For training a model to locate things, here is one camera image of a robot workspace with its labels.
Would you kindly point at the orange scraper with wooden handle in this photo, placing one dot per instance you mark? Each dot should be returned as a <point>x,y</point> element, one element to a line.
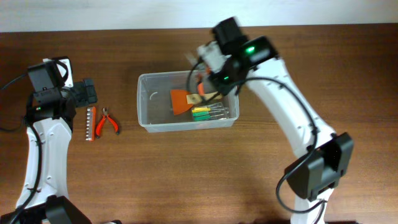
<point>183,100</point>

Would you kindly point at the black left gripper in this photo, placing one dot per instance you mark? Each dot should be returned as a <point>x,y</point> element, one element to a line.
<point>87,92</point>

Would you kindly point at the clear case of screwdrivers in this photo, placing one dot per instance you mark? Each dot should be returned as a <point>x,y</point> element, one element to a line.
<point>214,111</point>

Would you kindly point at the orange-black long-nose pliers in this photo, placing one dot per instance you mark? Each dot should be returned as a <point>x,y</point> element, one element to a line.
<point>200,81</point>

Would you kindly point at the orange screwdriver bit holder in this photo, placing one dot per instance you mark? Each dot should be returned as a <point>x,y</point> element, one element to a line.
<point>90,123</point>

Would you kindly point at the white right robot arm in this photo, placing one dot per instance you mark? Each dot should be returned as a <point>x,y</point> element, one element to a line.
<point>234,61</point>

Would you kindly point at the clear plastic container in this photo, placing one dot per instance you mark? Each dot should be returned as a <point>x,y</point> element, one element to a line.
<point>154,105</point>

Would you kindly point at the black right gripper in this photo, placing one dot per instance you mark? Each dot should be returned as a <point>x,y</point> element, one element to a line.
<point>217,82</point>

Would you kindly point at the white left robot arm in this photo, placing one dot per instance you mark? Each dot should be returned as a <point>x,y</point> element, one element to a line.
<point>49,119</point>

